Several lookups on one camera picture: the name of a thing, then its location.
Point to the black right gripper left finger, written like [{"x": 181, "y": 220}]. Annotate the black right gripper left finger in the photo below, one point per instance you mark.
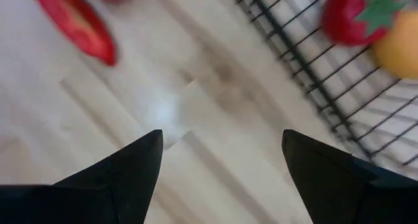
[{"x": 98, "y": 198}]

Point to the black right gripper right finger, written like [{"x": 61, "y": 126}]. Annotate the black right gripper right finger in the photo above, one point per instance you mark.
[{"x": 343, "y": 194}]

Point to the yellow-orange lemon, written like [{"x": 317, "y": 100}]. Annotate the yellow-orange lemon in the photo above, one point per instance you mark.
[{"x": 401, "y": 47}]

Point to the long red chili pepper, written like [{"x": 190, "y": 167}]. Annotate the long red chili pepper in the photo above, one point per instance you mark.
[{"x": 78, "y": 25}]

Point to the red tomato with green leaf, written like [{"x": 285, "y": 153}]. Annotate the red tomato with green leaf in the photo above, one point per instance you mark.
[{"x": 343, "y": 18}]

